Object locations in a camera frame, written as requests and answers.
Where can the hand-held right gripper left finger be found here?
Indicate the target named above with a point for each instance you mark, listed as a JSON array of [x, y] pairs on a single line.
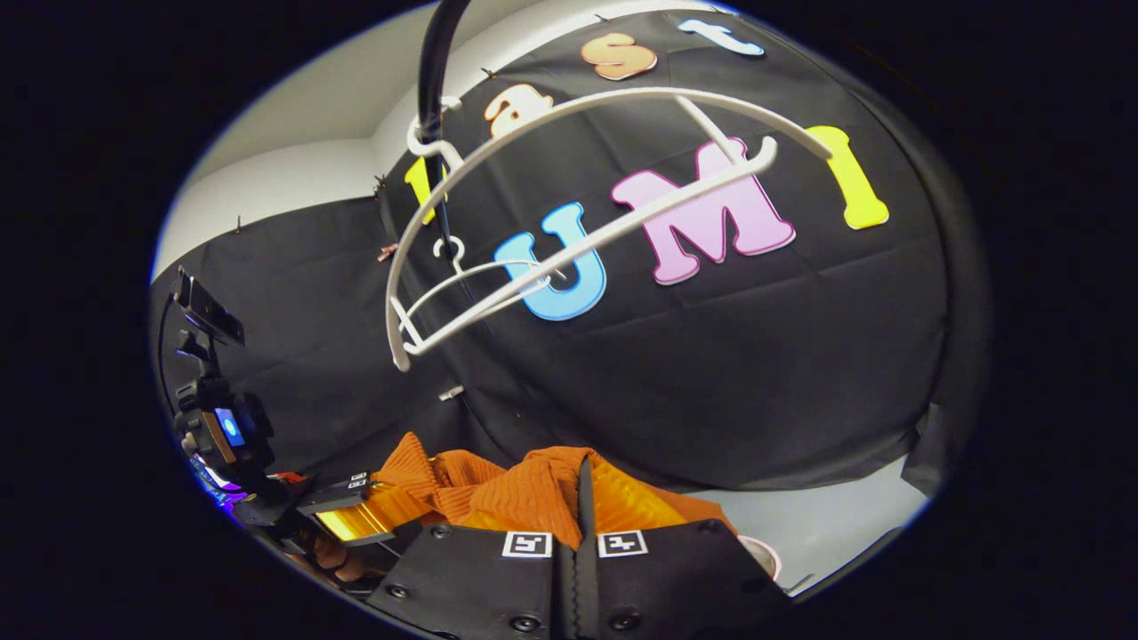
[[480, 578]]

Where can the pink white laundry hamper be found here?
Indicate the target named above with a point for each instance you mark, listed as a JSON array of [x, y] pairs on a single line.
[[765, 556]]

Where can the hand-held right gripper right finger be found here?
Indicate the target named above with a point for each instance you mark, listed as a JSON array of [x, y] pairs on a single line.
[[676, 578]]

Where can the silver backdrop clip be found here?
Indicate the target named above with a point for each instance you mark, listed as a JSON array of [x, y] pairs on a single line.
[[451, 392]]

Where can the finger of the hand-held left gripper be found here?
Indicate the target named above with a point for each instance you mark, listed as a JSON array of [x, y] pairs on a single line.
[[347, 516]]

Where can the reddish backdrop clip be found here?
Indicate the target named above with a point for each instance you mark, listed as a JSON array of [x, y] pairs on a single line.
[[388, 252]]

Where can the black metal clothes rack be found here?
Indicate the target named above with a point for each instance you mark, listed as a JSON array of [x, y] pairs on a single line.
[[433, 71]]

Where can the white plastic clothes hanger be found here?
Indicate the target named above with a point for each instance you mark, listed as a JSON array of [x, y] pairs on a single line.
[[622, 228], [484, 269]]

